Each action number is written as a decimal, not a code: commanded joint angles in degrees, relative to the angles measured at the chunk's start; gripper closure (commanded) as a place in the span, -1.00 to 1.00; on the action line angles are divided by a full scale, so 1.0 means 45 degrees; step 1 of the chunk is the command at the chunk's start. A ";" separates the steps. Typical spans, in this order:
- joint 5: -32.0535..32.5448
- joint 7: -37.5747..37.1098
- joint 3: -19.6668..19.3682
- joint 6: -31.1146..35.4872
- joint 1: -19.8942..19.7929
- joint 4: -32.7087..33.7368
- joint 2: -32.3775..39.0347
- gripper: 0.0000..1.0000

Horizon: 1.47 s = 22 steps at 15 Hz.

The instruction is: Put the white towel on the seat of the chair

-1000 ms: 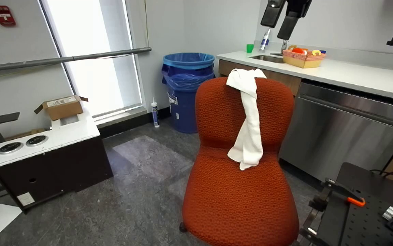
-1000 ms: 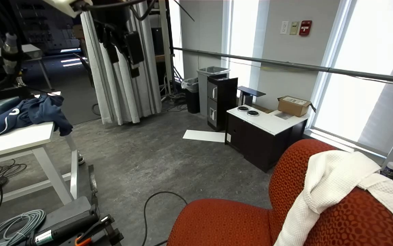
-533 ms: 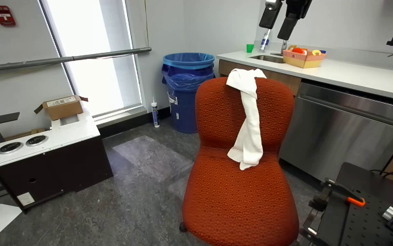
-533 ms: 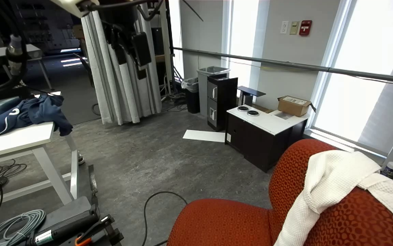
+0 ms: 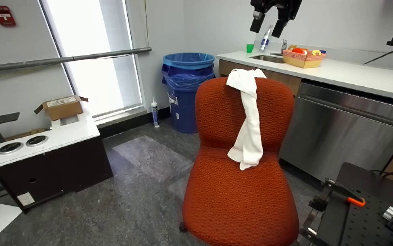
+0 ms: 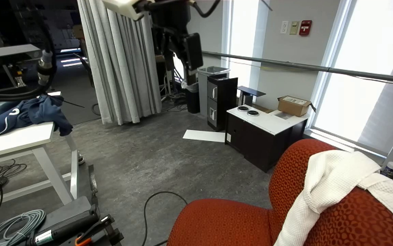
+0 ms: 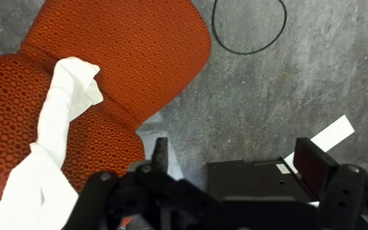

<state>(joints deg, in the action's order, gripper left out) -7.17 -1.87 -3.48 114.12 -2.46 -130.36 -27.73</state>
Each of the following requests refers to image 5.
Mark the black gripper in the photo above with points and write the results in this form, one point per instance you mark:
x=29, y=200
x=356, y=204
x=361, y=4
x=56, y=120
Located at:
x=279, y=5

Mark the white towel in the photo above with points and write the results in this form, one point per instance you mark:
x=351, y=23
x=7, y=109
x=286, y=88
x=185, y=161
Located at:
x=250, y=132

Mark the red fabric office chair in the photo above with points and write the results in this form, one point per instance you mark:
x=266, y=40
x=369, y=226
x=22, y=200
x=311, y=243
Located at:
x=238, y=206

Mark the chrome faucet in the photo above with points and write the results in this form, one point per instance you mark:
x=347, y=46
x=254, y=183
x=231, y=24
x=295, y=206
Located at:
x=283, y=46

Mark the green plastic cup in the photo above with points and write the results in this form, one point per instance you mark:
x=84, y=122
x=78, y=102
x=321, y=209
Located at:
x=250, y=49

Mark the steel sink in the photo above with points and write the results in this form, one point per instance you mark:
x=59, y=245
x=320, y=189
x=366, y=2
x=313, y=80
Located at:
x=268, y=58

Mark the tan basket with toy fruit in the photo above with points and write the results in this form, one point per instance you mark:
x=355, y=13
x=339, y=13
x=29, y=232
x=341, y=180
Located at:
x=303, y=58

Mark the white kitchen counter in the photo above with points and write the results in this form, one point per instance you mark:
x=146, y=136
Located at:
x=355, y=73

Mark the blue trash bin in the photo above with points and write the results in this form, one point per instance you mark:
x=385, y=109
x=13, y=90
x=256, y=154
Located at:
x=185, y=105

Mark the stainless steel dishwasher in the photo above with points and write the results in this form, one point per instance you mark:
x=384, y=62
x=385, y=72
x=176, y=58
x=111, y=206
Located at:
x=337, y=132

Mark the white spray bottle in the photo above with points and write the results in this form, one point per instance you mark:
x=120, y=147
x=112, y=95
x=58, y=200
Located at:
x=155, y=114

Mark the clear floor mat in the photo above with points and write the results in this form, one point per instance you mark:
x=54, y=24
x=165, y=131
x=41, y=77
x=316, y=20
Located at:
x=153, y=158

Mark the bright window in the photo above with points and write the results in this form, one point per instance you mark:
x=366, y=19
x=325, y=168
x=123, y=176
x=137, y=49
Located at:
x=92, y=32

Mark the brown cardboard box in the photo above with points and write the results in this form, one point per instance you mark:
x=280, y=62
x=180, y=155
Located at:
x=62, y=109

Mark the dark cabinet with white top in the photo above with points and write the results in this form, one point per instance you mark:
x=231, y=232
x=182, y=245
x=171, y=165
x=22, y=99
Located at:
x=51, y=169

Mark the red fire alarm pull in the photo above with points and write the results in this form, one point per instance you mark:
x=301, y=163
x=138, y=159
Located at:
x=4, y=16

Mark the grey wall rail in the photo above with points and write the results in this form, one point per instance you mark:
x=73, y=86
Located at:
x=69, y=58

